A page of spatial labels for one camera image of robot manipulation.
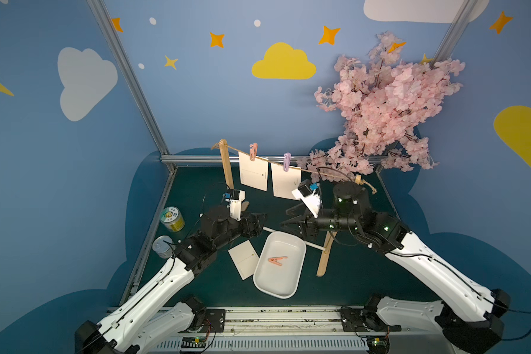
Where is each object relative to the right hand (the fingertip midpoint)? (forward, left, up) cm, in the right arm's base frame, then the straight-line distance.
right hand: (289, 215), depth 62 cm
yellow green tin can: (+12, +48, -25) cm, 55 cm away
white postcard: (+14, +12, +1) cm, 19 cm away
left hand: (+6, +9, -7) cm, 13 cm away
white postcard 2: (0, +16, -36) cm, 39 cm away
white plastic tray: (-9, +3, -33) cm, 35 cm away
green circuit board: (-29, +29, -36) cm, 55 cm away
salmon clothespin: (0, +4, -33) cm, 34 cm away
